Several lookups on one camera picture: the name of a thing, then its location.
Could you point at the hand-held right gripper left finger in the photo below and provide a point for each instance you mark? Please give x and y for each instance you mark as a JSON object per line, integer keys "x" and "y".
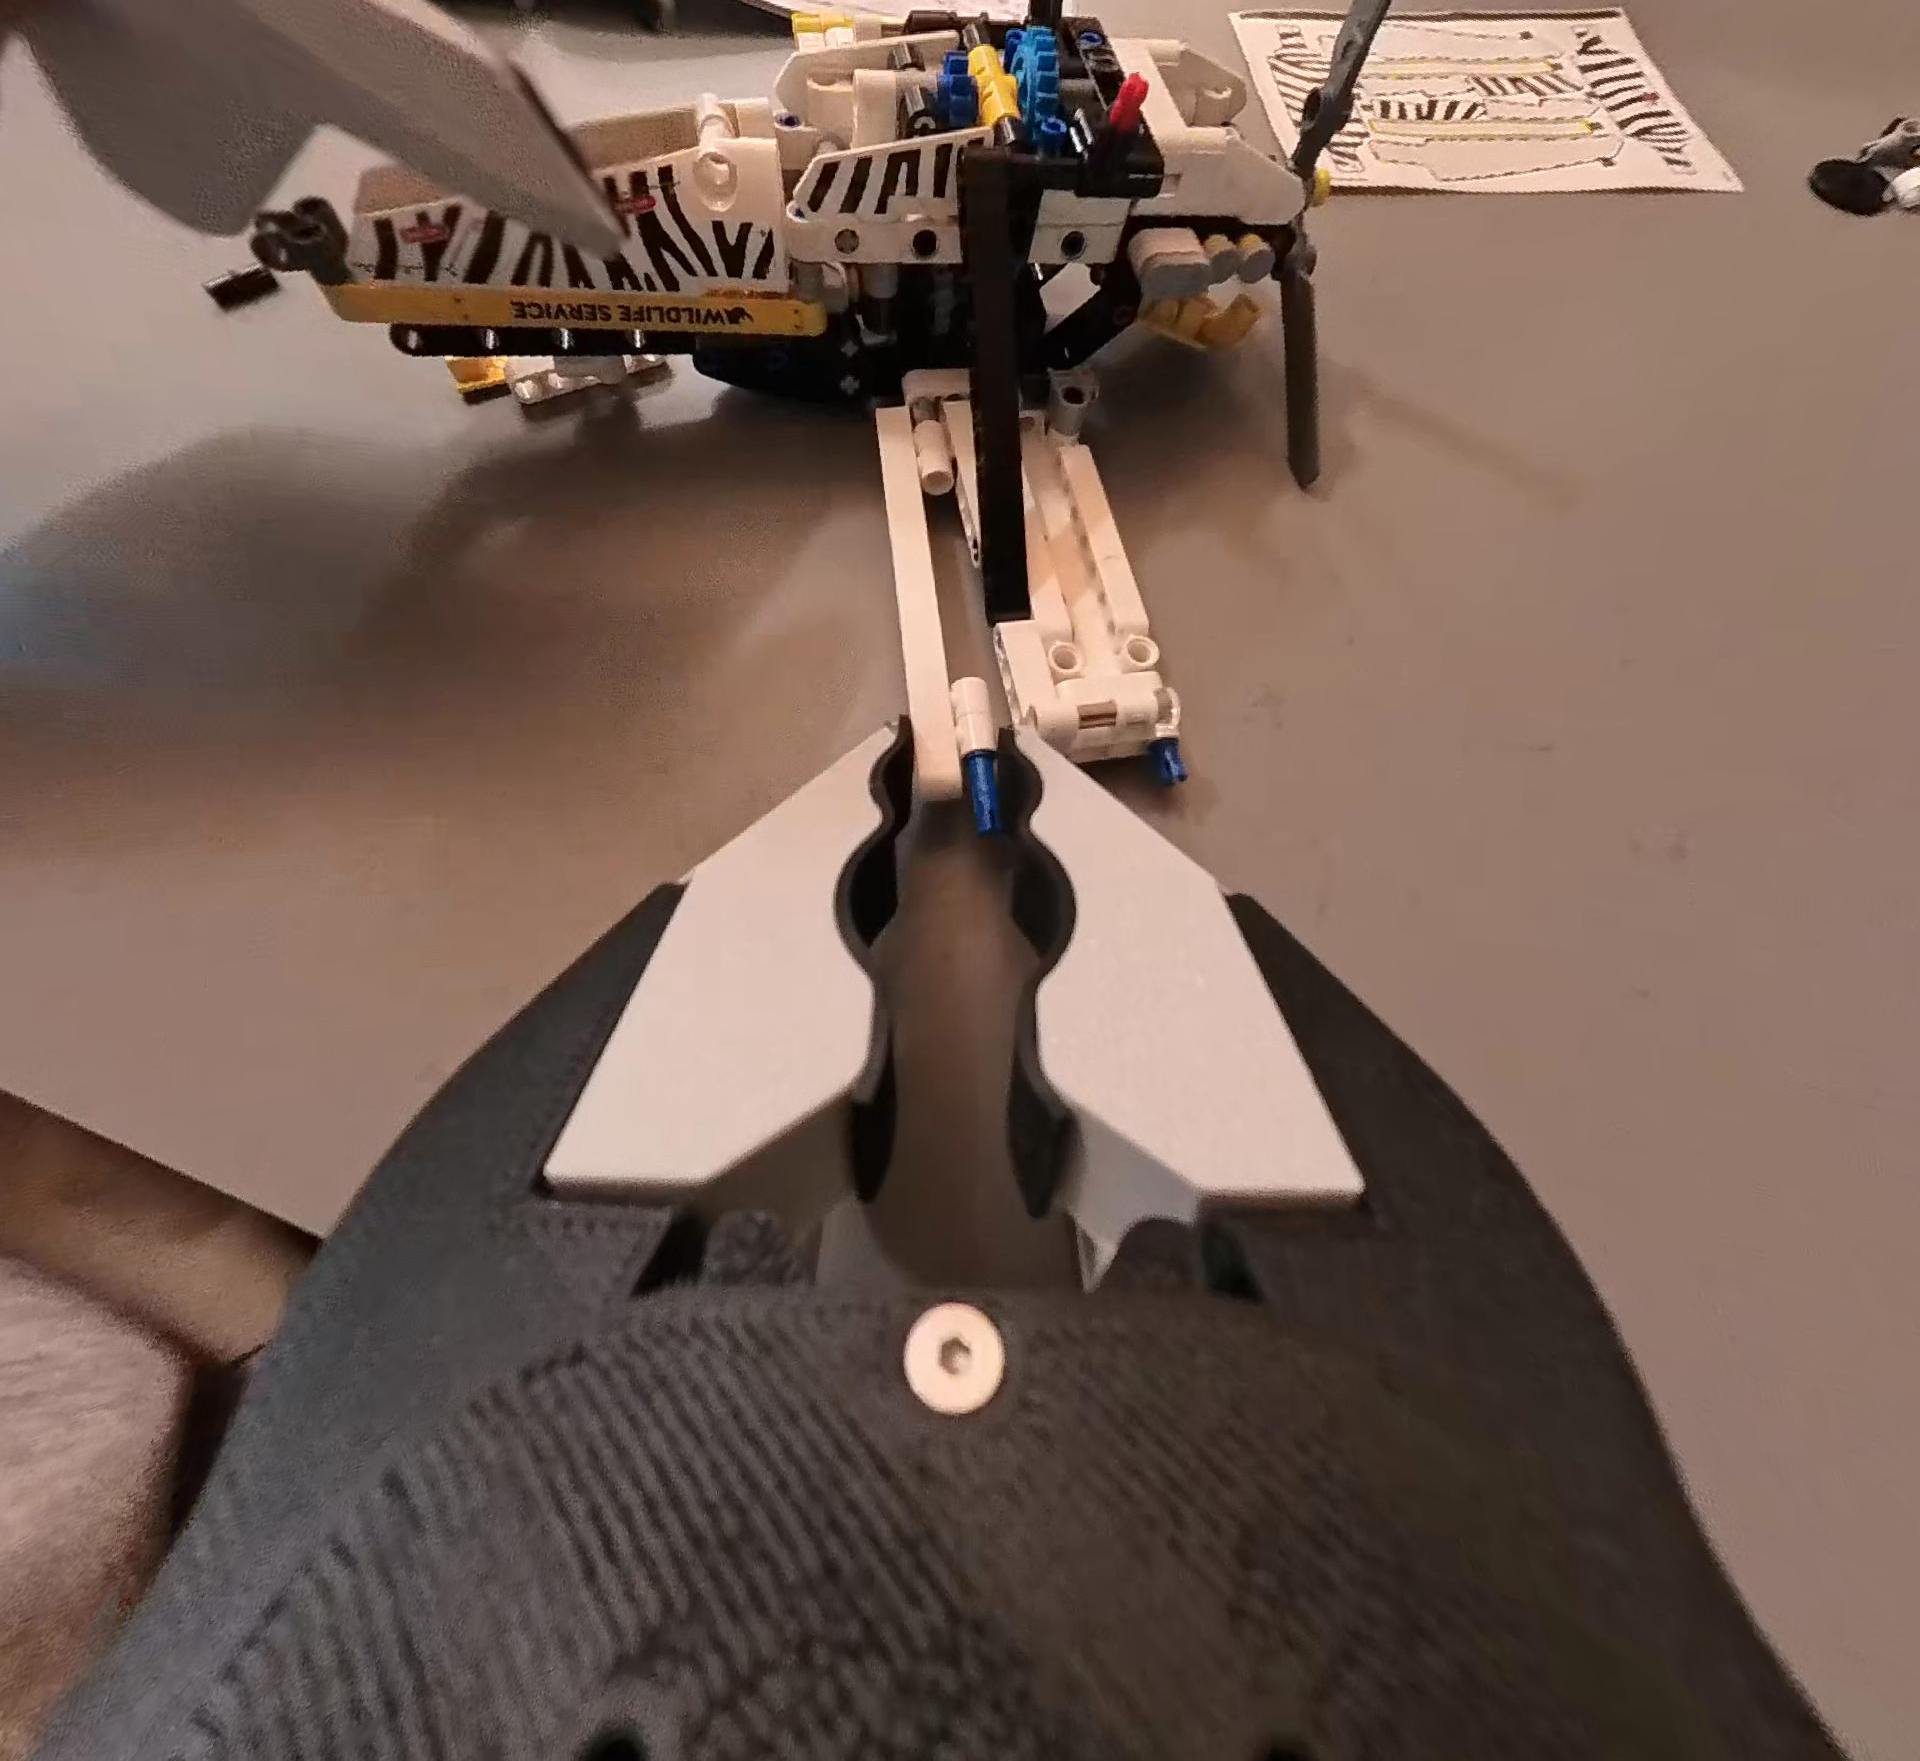
{"x": 721, "y": 1027}

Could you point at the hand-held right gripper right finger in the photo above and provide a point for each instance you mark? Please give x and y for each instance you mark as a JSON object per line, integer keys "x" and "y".
{"x": 1202, "y": 1041}

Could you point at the blue lego pin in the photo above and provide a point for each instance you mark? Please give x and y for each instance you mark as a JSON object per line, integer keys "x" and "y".
{"x": 988, "y": 792}

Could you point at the zebra striped lego plane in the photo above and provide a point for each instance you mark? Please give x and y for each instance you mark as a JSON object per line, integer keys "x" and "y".
{"x": 721, "y": 260}

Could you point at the white lego beam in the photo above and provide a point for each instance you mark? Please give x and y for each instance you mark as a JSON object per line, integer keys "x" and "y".
{"x": 918, "y": 591}

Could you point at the small black lego piece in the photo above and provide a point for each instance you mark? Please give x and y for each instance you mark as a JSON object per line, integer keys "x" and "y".
{"x": 239, "y": 286}

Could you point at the black lego disc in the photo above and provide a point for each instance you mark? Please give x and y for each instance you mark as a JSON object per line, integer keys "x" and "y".
{"x": 1849, "y": 183}

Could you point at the grey lego connector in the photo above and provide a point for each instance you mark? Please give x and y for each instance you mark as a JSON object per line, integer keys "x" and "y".
{"x": 1894, "y": 137}

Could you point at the zebra sticker sheet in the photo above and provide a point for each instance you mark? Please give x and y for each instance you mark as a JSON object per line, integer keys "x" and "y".
{"x": 1502, "y": 95}

